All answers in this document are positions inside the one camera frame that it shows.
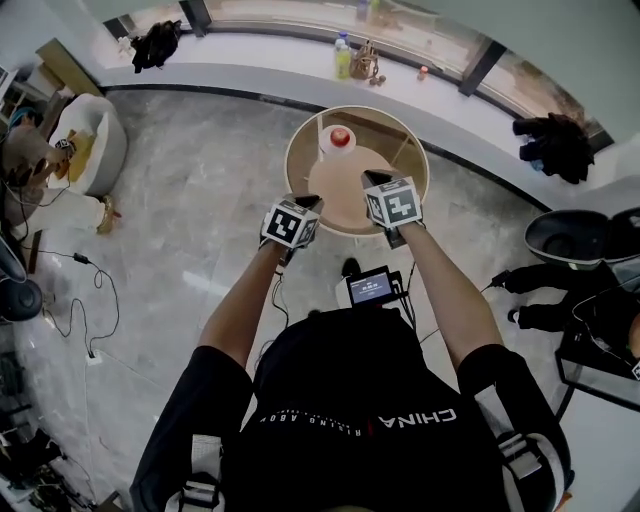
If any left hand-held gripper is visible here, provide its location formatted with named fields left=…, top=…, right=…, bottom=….
left=258, top=193, right=325, bottom=252

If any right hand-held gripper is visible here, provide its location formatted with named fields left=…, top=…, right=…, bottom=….
left=360, top=169, right=427, bottom=250

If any small white plate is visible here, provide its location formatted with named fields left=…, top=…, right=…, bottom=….
left=318, top=124, right=358, bottom=156

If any person's left forearm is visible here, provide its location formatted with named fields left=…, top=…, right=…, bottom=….
left=197, top=242, right=289, bottom=372

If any person's right forearm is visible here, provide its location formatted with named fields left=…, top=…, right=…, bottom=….
left=402, top=224, right=504, bottom=372

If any round glass table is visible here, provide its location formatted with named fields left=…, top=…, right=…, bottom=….
left=284, top=104, right=432, bottom=238

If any chest-mounted black screen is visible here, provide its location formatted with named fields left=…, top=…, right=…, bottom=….
left=345, top=265, right=404, bottom=308

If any brown ornament on sill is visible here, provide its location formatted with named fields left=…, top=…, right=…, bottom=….
left=349, top=39, right=379, bottom=82

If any yellow drink bottle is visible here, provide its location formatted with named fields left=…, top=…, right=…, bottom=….
left=333, top=31, right=352, bottom=81

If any pile of black clothes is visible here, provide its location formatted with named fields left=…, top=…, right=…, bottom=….
left=511, top=111, right=597, bottom=186

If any person's black shirt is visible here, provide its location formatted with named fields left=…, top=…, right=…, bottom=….
left=129, top=307, right=574, bottom=512

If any white armchair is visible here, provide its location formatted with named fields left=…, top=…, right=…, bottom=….
left=47, top=92, right=129, bottom=198

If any black jacket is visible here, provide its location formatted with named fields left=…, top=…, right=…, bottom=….
left=130, top=19, right=183, bottom=76

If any orange cushion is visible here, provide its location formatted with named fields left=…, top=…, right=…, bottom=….
left=67, top=130, right=96, bottom=184

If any grey roller blind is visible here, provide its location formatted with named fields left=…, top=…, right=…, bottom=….
left=64, top=0, right=187, bottom=22

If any brown cardboard panel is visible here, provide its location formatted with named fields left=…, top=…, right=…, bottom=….
left=35, top=38, right=104, bottom=99

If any black glass desk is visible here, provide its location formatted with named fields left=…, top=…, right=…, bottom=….
left=554, top=324, right=640, bottom=402

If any black floor fan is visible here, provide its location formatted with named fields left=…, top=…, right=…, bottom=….
left=0, top=234, right=44, bottom=324

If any black window post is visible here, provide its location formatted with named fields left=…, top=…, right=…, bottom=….
left=179, top=0, right=207, bottom=39
left=456, top=39, right=509, bottom=97

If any black floor cable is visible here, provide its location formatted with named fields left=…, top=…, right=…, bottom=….
left=29, top=246, right=122, bottom=359

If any grey harness strap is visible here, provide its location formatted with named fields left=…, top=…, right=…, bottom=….
left=179, top=433, right=224, bottom=512
left=474, top=386, right=544, bottom=494

